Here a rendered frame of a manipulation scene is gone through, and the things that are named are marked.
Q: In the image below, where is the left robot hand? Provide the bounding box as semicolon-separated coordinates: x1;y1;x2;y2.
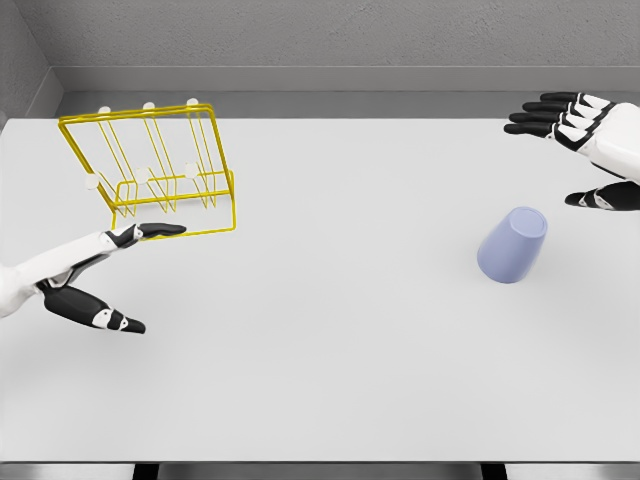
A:
0;222;188;336

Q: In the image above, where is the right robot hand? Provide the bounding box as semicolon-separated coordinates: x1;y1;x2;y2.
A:
503;91;640;213

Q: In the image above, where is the yellow wire cup holder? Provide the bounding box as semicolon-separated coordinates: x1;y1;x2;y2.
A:
57;97;238;240

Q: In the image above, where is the lavender plastic cup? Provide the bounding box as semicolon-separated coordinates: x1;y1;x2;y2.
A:
476;205;549;286

